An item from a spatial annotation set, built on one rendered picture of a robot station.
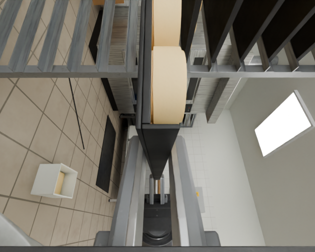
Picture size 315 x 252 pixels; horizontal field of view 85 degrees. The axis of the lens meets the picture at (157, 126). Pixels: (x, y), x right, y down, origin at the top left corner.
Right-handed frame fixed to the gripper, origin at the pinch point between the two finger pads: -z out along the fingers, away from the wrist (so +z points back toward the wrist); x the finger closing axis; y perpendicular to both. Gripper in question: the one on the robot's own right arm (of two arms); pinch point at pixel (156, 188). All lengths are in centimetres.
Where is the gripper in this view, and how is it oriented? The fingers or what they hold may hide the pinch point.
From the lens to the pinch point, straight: 41.6
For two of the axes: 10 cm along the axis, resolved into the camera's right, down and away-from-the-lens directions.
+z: 0.0, 9.8, 1.8
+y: 0.1, 1.8, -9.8
